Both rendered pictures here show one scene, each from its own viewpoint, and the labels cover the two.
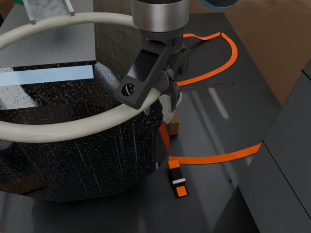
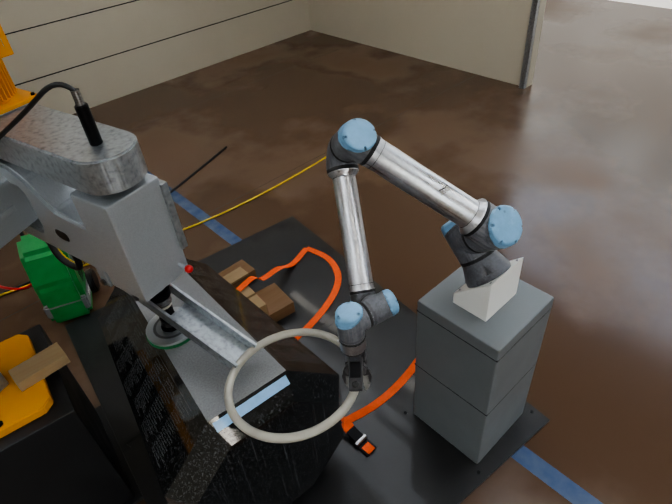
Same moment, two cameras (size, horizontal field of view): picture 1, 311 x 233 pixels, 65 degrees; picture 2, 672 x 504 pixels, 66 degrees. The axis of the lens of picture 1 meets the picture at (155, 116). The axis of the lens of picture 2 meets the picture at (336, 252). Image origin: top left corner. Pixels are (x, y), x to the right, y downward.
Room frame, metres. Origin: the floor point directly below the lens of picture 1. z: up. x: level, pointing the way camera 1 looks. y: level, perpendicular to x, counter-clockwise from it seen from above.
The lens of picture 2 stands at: (-0.62, 0.53, 2.41)
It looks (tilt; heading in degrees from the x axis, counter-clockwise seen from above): 40 degrees down; 333
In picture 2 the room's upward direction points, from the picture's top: 6 degrees counter-clockwise
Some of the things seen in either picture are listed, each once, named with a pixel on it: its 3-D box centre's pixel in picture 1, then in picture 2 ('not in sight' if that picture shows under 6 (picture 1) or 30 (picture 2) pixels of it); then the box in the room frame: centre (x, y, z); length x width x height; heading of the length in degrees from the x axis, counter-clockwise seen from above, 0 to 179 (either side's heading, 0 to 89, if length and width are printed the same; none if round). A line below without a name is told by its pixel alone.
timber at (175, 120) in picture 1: (164, 111); not in sight; (1.07, -0.06, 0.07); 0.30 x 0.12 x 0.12; 8
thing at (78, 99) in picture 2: not in sight; (86, 117); (1.05, 0.48, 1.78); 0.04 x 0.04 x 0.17
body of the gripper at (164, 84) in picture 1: (162, 53); (355, 357); (0.38, -0.01, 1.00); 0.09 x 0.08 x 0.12; 147
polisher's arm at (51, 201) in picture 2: not in sight; (74, 210); (1.41, 0.65, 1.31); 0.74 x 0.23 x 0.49; 27
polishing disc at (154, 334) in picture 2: not in sight; (171, 325); (1.05, 0.48, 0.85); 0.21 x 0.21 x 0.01
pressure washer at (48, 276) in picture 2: not in sight; (47, 256); (2.56, 0.98, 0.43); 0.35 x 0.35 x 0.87; 82
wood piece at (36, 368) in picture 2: not in sight; (39, 366); (1.19, 1.01, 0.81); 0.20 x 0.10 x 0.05; 105
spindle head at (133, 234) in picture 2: not in sight; (120, 230); (1.13, 0.52, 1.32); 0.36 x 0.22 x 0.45; 27
